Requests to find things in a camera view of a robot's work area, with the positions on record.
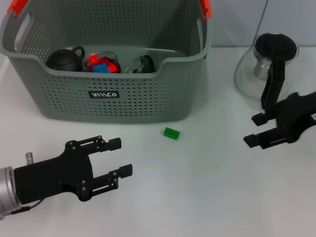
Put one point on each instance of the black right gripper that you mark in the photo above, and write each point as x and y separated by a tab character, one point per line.
296	113

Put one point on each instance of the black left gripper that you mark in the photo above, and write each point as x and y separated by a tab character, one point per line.
54	175

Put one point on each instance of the green toy brick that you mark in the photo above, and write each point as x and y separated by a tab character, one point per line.
171	132

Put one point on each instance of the blue square toy brick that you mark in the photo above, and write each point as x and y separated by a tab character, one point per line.
100	68

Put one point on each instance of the dark red long brick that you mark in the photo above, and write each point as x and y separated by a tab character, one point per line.
105	60

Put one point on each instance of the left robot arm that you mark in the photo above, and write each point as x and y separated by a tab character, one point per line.
7	190

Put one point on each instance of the grey perforated storage basket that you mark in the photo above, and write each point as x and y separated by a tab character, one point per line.
135	106

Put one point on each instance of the dark clay teapot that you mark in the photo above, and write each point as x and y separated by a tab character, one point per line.
64	60

